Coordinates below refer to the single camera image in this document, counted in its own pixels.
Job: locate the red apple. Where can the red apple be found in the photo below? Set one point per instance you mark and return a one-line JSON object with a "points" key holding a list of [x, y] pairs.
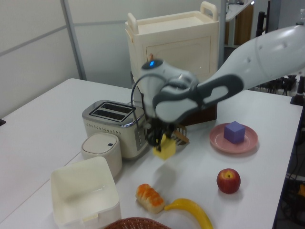
{"points": [[228, 182]]}

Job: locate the black table edge clamp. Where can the black table edge clamp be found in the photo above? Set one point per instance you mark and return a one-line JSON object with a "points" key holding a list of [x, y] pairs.
{"points": [[2, 122]]}

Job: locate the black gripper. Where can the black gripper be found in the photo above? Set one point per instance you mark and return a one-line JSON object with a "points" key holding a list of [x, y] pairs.
{"points": [[156, 127]]}

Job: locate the black stand post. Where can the black stand post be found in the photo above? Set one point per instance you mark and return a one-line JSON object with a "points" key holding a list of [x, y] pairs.
{"points": [[299, 95]]}

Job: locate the yellow banana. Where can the yellow banana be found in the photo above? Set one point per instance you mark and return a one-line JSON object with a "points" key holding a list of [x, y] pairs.
{"points": [[190, 207]]}

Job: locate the brown wicker basket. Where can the brown wicker basket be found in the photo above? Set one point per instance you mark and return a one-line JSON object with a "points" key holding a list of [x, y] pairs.
{"points": [[138, 223]]}

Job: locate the purple foam cube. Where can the purple foam cube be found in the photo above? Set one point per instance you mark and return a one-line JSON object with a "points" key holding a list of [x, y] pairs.
{"points": [[234, 132]]}

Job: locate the bronze toast rack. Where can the bronze toast rack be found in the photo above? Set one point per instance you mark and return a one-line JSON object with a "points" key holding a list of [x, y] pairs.
{"points": [[182, 130]]}

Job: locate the orange glazed bread loaf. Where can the orange glazed bread loaf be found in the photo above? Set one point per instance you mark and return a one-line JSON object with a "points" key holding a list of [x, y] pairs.
{"points": [[150, 198]]}

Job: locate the chrome two-slot toaster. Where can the chrome two-slot toaster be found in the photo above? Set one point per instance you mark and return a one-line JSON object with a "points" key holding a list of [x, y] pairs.
{"points": [[104, 128]]}

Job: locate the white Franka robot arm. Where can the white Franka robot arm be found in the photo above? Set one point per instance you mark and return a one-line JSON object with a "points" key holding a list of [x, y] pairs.
{"points": [[250, 62]]}

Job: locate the yellow foam cube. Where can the yellow foam cube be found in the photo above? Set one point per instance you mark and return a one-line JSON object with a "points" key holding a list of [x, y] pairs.
{"points": [[168, 149]]}

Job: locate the pink round plate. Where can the pink round plate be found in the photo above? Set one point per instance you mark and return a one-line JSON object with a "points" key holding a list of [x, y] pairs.
{"points": [[218, 140]]}

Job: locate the wooden brown door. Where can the wooden brown door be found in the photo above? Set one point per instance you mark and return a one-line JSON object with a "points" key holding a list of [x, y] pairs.
{"points": [[243, 26]]}

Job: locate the small white lidded bin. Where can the small white lidded bin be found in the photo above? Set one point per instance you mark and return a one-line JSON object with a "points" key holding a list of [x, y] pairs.
{"points": [[102, 148]]}

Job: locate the cream plastic open box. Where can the cream plastic open box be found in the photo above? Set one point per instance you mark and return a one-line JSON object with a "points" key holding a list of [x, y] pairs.
{"points": [[81, 195]]}

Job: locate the brown bread slice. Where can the brown bread slice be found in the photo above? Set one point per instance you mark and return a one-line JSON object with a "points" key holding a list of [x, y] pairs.
{"points": [[183, 138]]}

